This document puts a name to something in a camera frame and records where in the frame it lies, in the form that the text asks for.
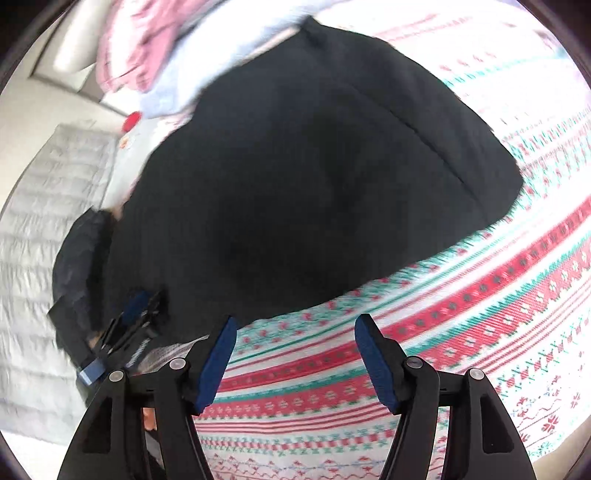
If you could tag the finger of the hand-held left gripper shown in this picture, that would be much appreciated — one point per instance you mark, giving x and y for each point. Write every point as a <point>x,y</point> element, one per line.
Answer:
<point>136,303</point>

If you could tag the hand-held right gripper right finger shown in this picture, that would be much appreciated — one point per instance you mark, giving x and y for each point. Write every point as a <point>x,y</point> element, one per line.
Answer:
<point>376,364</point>

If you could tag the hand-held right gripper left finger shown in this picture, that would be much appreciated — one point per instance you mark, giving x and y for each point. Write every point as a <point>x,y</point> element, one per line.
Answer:
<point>217,364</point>

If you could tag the large black coat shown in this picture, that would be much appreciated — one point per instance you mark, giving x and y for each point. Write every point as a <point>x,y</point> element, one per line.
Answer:
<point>300,184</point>

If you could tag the folded black garment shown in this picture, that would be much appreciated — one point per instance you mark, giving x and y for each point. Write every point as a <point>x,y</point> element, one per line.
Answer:
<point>78,263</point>

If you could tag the red green patterned blanket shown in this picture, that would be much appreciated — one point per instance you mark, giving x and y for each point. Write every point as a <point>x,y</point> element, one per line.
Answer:
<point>461,346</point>

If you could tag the quilted headboard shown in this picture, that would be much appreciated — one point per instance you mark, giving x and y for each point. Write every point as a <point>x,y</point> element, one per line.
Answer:
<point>37,230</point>

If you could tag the small orange white packet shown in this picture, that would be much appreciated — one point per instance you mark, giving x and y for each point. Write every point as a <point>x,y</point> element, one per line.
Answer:
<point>125,142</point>

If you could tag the small red object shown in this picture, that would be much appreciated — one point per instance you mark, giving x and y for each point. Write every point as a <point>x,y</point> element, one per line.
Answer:
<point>130,121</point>

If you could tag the white sliding door wardrobe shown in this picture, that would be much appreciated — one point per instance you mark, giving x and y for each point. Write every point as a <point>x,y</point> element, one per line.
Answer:
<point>69,60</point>

